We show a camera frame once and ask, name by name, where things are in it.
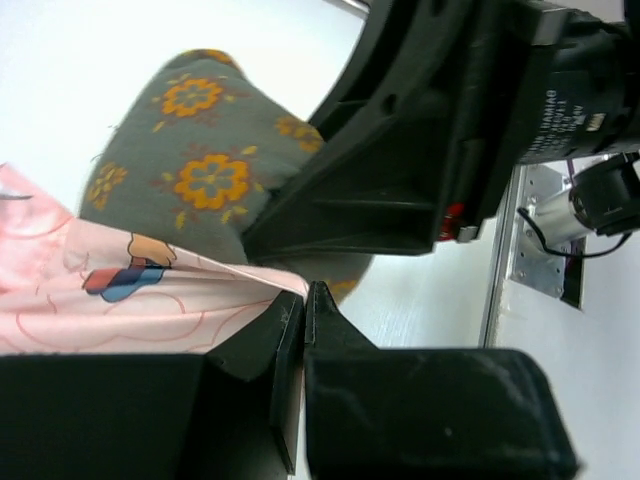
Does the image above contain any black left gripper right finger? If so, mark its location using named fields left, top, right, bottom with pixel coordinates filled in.
left=304, top=282, right=580, bottom=479

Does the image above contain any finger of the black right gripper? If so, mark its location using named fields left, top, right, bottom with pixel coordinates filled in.
left=244, top=99, right=451, bottom=260

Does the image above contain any pink cartoon pillowcase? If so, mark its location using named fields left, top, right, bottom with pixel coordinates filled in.
left=1, top=166, right=309, bottom=355

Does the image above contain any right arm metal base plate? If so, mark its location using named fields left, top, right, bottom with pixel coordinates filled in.
left=507, top=165, right=589, bottom=309

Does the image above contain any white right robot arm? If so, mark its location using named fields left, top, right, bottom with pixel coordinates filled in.
left=244, top=1, right=639, bottom=260

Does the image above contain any white front cover panel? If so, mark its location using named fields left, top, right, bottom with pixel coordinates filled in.
left=480, top=162, right=639, bottom=479

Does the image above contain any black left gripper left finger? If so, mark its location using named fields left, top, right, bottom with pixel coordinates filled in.
left=1, top=292, right=304, bottom=479

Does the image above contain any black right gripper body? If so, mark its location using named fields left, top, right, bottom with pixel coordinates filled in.
left=313, top=1, right=639, bottom=243

